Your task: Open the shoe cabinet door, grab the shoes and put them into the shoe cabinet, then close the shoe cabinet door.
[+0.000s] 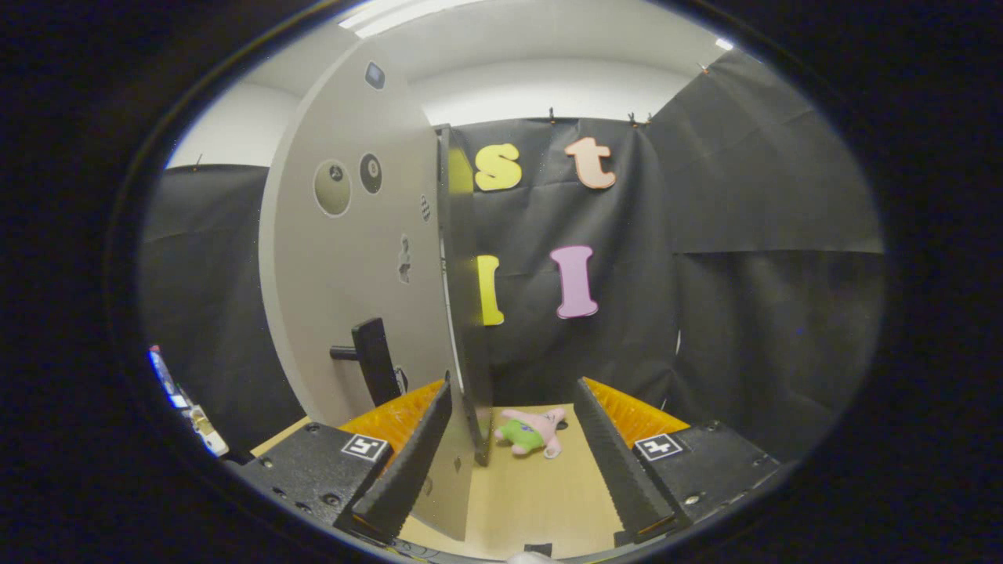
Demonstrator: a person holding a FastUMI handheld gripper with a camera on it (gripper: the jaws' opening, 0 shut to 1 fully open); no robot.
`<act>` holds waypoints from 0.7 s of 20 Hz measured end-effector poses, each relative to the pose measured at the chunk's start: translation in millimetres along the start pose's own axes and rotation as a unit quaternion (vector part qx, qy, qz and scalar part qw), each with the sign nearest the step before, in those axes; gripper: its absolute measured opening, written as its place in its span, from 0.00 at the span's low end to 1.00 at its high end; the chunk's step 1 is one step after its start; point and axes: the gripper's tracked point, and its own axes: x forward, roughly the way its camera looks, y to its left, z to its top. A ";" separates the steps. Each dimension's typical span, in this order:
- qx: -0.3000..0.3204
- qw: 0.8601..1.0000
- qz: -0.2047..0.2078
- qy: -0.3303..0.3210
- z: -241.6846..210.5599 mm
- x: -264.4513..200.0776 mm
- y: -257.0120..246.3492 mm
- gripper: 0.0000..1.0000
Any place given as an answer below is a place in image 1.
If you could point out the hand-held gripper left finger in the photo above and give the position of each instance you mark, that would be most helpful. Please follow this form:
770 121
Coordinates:
415 462

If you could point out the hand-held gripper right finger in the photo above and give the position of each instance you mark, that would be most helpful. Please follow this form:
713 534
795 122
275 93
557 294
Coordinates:
619 470

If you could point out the dark grey shoe cabinet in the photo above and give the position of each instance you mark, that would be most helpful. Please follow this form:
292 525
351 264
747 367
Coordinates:
470 352

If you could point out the pink star plush toy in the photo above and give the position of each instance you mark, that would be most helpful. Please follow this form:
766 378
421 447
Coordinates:
533 431

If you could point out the black backdrop cloth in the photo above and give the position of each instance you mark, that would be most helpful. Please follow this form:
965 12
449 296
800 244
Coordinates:
744 329

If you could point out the white and yellow object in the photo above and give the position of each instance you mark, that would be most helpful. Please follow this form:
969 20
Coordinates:
208 431

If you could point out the row of black cloth clips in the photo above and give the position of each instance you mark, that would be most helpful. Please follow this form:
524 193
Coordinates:
552 116

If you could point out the long ceiling light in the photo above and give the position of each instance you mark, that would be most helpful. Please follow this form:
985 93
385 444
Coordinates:
407 14

